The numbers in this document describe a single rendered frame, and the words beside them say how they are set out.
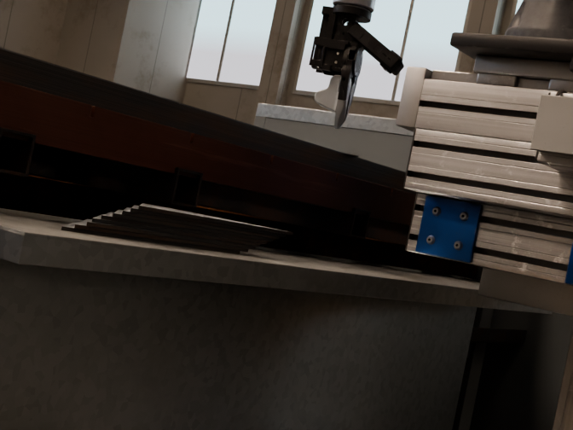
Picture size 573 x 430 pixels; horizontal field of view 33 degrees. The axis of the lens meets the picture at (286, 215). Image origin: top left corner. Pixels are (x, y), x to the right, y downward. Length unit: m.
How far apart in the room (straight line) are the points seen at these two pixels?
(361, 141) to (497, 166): 1.35
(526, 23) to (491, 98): 0.11
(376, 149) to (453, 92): 1.25
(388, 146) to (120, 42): 9.73
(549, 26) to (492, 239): 0.30
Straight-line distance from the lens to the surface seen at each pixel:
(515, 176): 1.35
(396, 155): 2.62
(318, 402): 1.63
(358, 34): 1.73
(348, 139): 2.71
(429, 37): 11.18
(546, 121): 1.22
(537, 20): 1.39
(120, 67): 12.24
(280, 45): 12.03
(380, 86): 11.33
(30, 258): 0.92
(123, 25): 12.27
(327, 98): 1.72
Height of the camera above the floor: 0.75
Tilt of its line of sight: level
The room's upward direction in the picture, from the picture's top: 11 degrees clockwise
